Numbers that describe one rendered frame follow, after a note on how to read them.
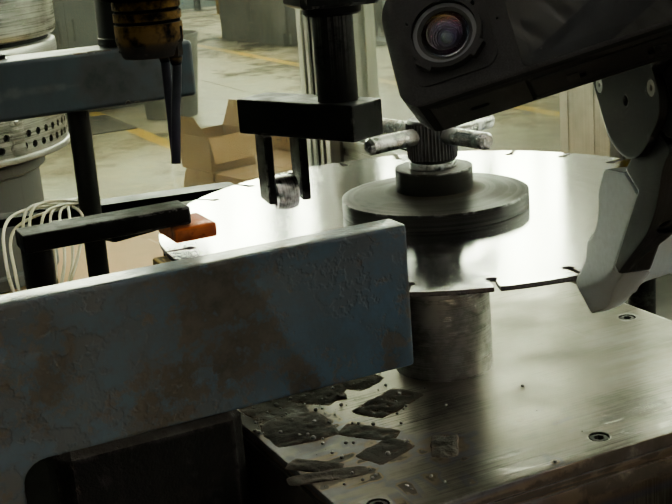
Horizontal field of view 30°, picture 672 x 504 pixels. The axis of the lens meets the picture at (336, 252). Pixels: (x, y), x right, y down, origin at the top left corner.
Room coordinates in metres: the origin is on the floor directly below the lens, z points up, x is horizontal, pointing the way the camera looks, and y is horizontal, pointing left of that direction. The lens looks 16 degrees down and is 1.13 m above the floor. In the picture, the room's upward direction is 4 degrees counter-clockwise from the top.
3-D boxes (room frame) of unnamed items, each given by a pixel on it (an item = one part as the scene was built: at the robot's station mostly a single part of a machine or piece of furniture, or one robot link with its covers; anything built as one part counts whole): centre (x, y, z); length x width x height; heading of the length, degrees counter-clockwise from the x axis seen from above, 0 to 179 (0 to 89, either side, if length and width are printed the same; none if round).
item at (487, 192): (0.73, -0.06, 0.96); 0.11 x 0.11 x 0.03
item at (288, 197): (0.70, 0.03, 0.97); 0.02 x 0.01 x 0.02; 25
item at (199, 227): (0.64, 0.11, 0.95); 0.10 x 0.03 x 0.07; 115
